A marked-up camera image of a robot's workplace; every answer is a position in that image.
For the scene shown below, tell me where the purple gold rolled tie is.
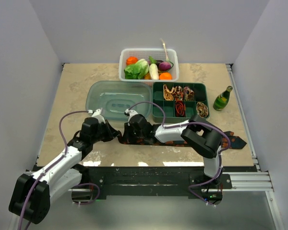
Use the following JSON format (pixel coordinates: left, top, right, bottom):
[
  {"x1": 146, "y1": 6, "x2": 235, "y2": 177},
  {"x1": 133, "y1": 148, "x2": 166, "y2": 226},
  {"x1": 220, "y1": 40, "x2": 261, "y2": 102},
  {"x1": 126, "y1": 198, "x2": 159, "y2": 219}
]
[{"x1": 184, "y1": 86, "x2": 195, "y2": 101}]

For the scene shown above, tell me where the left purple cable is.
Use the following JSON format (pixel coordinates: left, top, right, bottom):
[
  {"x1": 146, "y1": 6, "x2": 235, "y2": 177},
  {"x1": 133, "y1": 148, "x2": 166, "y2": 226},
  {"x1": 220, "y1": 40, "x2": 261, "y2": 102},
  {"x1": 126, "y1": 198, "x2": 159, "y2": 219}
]
[{"x1": 16, "y1": 110, "x2": 91, "y2": 230}]

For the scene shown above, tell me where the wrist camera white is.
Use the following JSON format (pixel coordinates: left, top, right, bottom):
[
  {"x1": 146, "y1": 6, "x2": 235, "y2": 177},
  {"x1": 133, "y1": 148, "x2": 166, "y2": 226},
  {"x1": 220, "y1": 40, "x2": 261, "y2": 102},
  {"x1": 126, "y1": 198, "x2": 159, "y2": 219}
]
[
  {"x1": 87, "y1": 108, "x2": 105, "y2": 123},
  {"x1": 124, "y1": 109, "x2": 138, "y2": 118}
]

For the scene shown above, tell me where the white perforated basket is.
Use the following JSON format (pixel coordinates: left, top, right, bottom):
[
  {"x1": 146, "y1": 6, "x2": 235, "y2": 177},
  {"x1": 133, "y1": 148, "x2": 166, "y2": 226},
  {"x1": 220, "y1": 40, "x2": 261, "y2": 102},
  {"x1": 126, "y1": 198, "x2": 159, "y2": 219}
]
[{"x1": 119, "y1": 48, "x2": 180, "y2": 87}]

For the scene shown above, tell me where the green glass bottle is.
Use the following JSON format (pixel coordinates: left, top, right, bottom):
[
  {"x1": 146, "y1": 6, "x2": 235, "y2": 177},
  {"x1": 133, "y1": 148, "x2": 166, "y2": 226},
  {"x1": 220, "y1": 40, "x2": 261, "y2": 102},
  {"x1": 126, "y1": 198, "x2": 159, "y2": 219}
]
[{"x1": 213, "y1": 86, "x2": 233, "y2": 111}]

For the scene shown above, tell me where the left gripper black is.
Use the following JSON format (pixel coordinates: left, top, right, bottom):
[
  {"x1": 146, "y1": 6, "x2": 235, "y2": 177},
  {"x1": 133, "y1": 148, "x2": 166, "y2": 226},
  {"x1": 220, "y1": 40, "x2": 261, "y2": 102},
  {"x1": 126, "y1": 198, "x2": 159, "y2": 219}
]
[{"x1": 91, "y1": 119, "x2": 119, "y2": 144}]

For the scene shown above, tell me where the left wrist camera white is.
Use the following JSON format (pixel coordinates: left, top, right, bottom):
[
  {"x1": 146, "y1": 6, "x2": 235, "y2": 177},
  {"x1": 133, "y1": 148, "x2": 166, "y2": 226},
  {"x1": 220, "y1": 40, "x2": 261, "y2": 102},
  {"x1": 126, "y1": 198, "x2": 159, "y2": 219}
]
[{"x1": 87, "y1": 108, "x2": 105, "y2": 123}]

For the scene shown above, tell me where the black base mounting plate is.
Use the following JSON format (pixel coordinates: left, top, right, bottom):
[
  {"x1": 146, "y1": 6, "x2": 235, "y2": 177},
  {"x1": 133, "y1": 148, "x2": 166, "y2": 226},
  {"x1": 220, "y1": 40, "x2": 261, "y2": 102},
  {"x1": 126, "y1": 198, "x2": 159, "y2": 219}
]
[{"x1": 72, "y1": 166, "x2": 257, "y2": 204}]

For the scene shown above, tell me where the yellow rolled tie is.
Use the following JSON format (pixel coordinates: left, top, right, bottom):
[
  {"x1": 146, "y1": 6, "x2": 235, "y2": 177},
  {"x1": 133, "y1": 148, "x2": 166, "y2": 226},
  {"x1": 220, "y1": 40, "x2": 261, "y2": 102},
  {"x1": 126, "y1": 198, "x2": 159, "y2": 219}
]
[{"x1": 163, "y1": 84, "x2": 175, "y2": 101}]

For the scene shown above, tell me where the dark floral orange tie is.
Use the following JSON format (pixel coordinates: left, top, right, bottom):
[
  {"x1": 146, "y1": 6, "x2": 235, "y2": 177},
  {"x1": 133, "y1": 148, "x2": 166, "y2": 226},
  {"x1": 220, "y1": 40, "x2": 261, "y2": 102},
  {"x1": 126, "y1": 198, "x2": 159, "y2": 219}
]
[{"x1": 118, "y1": 131, "x2": 247, "y2": 150}]

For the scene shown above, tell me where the orange fruit toy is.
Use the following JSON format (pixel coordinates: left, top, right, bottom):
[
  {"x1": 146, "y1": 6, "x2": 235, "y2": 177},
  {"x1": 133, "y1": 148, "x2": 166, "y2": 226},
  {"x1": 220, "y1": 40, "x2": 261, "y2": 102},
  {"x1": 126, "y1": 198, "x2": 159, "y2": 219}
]
[{"x1": 159, "y1": 72, "x2": 172, "y2": 80}]

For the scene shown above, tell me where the brown patterned rolled tie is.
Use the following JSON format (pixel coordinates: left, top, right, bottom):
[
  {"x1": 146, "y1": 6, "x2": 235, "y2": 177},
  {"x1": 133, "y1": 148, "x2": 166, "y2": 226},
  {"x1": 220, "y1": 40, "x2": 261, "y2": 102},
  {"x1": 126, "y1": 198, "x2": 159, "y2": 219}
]
[{"x1": 196, "y1": 102, "x2": 209, "y2": 118}]

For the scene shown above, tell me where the clear teal plastic bin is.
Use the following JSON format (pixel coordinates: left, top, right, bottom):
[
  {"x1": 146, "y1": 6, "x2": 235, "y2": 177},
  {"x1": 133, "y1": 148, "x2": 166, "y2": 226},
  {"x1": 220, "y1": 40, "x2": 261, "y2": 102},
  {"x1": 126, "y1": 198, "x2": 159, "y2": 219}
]
[{"x1": 85, "y1": 80, "x2": 152, "y2": 122}]

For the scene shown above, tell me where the white radish toy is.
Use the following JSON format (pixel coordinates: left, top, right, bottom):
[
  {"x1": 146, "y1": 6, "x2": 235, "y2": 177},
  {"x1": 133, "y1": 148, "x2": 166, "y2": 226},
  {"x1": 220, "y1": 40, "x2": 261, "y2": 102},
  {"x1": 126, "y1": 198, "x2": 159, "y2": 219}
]
[{"x1": 149, "y1": 63, "x2": 159, "y2": 80}]

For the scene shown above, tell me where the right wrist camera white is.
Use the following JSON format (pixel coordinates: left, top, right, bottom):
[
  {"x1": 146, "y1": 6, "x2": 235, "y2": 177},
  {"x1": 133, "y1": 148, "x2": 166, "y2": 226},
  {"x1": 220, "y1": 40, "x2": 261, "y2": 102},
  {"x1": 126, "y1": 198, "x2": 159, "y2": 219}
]
[{"x1": 124, "y1": 109, "x2": 138, "y2": 118}]

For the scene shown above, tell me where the green compartment organizer tray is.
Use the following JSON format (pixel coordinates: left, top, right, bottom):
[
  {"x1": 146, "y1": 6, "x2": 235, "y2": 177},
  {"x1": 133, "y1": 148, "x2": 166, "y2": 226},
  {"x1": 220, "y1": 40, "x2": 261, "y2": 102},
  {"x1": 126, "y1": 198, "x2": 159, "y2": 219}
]
[{"x1": 152, "y1": 82, "x2": 210, "y2": 123}]

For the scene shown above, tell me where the dark red patterned rolled tie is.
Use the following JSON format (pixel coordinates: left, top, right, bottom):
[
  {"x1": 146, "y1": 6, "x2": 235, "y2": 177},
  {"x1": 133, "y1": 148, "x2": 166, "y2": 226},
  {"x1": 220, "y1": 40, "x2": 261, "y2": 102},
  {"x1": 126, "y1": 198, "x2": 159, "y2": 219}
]
[{"x1": 174, "y1": 86, "x2": 184, "y2": 101}]

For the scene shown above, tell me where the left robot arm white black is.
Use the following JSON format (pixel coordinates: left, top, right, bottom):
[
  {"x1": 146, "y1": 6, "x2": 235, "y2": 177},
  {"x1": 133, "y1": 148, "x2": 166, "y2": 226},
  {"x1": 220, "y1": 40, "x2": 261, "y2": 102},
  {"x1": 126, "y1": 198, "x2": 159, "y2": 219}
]
[{"x1": 8, "y1": 117, "x2": 121, "y2": 224}]

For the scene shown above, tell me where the green lettuce toy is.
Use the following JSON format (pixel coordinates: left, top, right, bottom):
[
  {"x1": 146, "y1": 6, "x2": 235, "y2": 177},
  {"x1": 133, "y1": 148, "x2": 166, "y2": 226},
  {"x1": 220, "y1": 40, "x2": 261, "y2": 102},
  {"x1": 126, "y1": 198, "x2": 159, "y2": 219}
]
[{"x1": 124, "y1": 59, "x2": 149, "y2": 80}]

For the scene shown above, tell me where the purple turnip toy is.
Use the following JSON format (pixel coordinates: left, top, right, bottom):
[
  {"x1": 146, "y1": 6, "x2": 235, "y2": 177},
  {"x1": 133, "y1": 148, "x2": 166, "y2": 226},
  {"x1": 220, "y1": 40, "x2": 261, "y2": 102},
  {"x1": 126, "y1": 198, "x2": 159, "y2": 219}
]
[{"x1": 158, "y1": 62, "x2": 172, "y2": 72}]

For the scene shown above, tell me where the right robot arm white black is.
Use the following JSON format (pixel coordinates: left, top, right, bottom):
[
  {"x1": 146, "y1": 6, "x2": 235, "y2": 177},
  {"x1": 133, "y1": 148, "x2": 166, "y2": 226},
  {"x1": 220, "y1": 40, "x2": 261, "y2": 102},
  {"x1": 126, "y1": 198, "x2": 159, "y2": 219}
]
[{"x1": 119, "y1": 115, "x2": 224, "y2": 188}]

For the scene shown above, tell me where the red black rolled tie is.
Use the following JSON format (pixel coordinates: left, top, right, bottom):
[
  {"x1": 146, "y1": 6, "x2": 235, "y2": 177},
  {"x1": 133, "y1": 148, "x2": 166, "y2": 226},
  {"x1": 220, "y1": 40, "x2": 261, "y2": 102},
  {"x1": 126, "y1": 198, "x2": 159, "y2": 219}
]
[{"x1": 175, "y1": 100, "x2": 186, "y2": 117}]

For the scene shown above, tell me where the white green onion toy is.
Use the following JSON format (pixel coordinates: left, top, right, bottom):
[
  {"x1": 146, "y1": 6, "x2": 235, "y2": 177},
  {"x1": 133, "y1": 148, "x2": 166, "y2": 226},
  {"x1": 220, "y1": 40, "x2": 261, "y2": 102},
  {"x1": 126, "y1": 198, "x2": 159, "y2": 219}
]
[{"x1": 160, "y1": 38, "x2": 170, "y2": 62}]

